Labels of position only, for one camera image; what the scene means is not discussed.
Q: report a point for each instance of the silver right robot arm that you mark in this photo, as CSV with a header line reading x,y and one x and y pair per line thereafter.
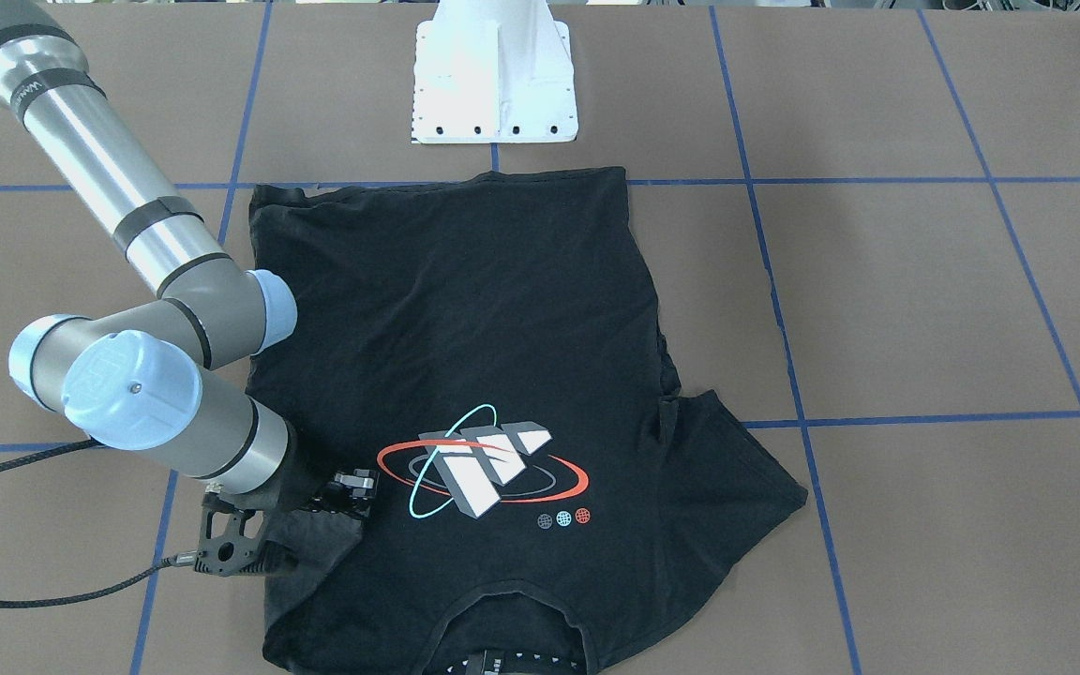
x,y
184,75

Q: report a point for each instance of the black printed t-shirt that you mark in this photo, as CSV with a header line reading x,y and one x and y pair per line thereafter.
x,y
547,499

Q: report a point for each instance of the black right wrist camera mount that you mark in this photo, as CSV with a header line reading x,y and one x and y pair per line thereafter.
x,y
229,545

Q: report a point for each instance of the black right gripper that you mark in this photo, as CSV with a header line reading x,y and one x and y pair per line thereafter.
x,y
304,488

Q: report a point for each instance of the white pedestal column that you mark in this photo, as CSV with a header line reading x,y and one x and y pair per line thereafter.
x,y
493,72

